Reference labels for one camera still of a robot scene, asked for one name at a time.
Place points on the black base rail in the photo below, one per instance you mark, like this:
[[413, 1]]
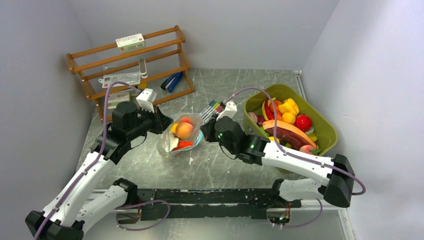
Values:
[[210, 203]]

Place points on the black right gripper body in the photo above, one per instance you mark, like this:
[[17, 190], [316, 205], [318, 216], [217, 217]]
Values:
[[210, 135]]

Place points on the small white box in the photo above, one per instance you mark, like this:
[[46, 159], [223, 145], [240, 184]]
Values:
[[115, 98]]

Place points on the olive green plastic bin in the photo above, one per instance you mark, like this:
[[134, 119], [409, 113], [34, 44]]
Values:
[[324, 135]]

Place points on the white green box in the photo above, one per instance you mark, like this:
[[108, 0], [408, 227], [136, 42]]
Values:
[[130, 43]]

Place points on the red toy carrot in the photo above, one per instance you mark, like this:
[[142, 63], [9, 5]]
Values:
[[182, 145]]

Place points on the orange toy tangerine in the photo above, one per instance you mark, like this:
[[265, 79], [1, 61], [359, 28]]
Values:
[[276, 103]]

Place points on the toy peach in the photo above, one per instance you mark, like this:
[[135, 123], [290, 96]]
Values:
[[185, 119], [184, 131], [308, 149]]

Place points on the blue stapler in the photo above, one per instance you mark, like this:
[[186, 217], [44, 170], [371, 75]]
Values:
[[172, 81]]

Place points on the yellow toy bell pepper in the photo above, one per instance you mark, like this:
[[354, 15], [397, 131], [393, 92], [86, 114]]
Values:
[[289, 106]]

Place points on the wooden three-tier rack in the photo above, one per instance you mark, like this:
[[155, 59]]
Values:
[[162, 56]]

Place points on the yellow toy mango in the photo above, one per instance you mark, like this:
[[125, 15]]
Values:
[[174, 128]]

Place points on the flat white package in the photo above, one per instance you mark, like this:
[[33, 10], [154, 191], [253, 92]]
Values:
[[132, 78]]

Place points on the orange toy papaya slice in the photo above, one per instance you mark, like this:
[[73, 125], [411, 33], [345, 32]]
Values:
[[288, 133]]

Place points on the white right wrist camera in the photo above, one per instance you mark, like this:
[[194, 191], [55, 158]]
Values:
[[230, 109]]

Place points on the red toy pomegranate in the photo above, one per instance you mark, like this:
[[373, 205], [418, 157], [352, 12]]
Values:
[[303, 122]]

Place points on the coloured marker pen set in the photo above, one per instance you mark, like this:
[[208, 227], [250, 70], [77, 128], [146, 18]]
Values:
[[214, 107]]

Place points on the clear zip top bag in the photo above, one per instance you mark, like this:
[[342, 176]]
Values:
[[196, 137]]

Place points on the white toy garlic slice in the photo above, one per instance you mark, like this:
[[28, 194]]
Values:
[[173, 141]]

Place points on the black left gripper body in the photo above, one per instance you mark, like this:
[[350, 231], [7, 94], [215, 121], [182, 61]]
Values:
[[151, 121]]

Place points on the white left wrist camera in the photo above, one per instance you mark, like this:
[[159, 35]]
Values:
[[146, 100]]

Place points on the white upright device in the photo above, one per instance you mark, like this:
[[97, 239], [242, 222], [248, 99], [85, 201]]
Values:
[[143, 68]]

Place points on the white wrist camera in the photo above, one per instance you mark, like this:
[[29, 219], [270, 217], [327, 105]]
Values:
[[146, 100], [230, 109]]

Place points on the red toy chili pepper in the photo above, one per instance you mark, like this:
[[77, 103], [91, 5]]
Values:
[[269, 114]]

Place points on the yellow toy lemon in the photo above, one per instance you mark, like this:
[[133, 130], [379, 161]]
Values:
[[289, 118]]

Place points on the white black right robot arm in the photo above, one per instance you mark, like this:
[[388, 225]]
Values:
[[326, 178]]

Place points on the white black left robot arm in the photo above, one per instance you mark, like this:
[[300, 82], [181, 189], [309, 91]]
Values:
[[67, 217]]

